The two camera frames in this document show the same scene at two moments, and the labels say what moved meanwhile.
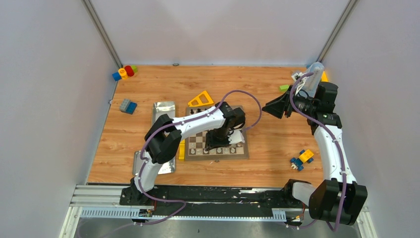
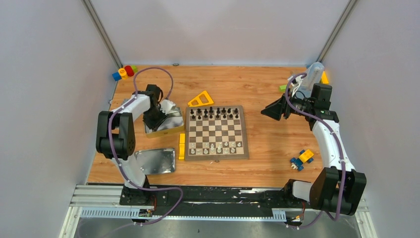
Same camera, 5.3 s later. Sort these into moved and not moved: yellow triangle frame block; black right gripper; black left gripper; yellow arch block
Moved: black left gripper
Not moved: yellow arch block; yellow triangle frame block; black right gripper
